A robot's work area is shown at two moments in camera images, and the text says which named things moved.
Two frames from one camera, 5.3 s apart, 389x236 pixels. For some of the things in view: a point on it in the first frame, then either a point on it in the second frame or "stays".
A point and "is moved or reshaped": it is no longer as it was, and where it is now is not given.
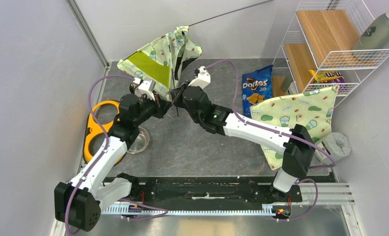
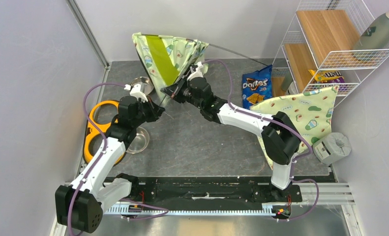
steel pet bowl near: x=141 y=142 stays
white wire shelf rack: x=331 y=47 stays
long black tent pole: x=202 y=21 -> x=208 y=44
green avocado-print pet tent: x=163 y=62 is moved or reshaped
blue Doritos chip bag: x=256 y=86 stays
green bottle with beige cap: x=382 y=32 stays
